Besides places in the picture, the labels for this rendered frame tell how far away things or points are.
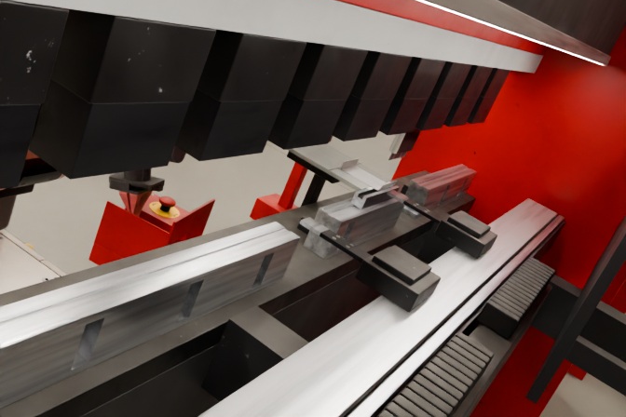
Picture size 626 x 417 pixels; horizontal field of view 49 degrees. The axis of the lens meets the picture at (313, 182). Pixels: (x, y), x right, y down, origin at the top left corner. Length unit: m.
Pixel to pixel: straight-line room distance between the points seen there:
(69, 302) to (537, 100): 1.82
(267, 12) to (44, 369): 0.49
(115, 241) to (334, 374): 0.75
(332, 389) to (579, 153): 1.65
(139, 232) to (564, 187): 1.44
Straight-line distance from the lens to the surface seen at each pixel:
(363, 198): 1.53
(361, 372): 0.94
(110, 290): 0.93
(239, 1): 0.77
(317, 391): 0.87
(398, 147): 1.57
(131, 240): 1.51
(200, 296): 1.07
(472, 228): 1.55
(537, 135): 2.40
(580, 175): 2.39
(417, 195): 1.96
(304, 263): 1.40
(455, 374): 0.94
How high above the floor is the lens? 1.47
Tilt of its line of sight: 18 degrees down
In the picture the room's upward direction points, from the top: 23 degrees clockwise
